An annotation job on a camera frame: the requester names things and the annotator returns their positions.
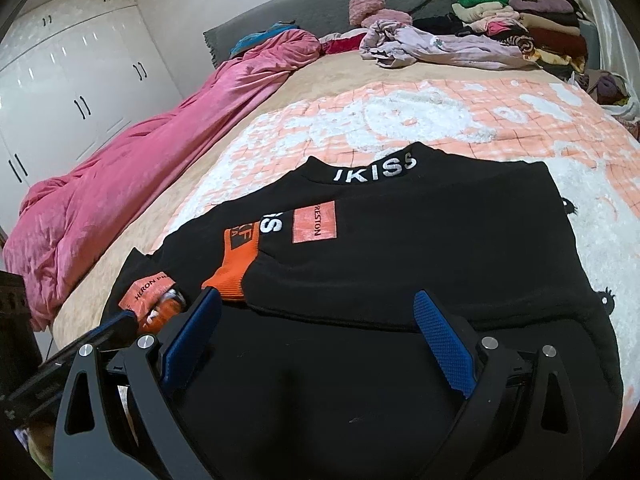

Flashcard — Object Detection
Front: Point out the stack of folded clothes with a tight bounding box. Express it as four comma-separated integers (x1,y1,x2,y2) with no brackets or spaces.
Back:
414,0,597,79

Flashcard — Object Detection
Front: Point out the grey headboard cover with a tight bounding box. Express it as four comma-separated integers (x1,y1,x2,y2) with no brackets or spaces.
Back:
203,0,457,66

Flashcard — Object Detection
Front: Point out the pink velvet duvet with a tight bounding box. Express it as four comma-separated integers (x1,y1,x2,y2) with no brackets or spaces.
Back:
2,28,321,332

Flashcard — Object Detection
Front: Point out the pink fuzzy knit item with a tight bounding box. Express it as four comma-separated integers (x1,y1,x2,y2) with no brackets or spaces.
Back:
348,0,412,28

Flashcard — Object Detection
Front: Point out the blue cloth on pillow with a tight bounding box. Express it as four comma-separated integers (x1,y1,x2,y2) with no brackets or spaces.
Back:
229,22,299,58

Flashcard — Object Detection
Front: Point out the white wardrobe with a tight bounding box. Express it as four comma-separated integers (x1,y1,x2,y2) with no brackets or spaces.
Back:
1,0,181,232

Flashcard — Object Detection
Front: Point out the lilac crumpled garment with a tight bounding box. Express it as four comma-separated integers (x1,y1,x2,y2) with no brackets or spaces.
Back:
359,20,534,70

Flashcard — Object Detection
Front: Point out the orange white plush blanket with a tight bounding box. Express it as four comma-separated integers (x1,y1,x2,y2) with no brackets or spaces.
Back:
164,78,639,420

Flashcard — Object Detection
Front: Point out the bag with purple clothes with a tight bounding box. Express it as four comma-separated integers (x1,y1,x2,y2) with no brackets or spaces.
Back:
575,68,639,122

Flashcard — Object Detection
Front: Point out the red garment near headboard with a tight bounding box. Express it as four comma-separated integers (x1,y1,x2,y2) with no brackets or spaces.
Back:
320,29,367,55

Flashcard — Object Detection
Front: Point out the black IKISS sweater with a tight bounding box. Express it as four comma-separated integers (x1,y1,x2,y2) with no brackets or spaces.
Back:
102,143,623,479

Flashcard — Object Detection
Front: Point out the white satin curtain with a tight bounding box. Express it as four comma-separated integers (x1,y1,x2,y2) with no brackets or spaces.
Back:
577,0,639,93

